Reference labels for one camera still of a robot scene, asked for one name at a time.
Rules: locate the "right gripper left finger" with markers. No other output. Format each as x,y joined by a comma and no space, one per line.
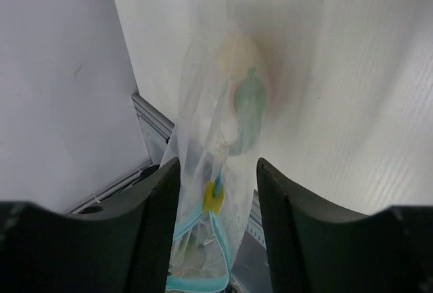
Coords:
122,244

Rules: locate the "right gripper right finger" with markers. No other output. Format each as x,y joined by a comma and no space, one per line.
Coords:
314,245

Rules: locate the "green cucumber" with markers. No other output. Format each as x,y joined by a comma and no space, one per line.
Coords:
249,103

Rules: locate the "clear zip top bag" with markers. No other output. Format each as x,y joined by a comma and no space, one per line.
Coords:
216,190

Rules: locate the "white egg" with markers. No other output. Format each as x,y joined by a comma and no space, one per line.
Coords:
238,54

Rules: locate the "brown egg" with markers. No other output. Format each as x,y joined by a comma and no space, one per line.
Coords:
276,106

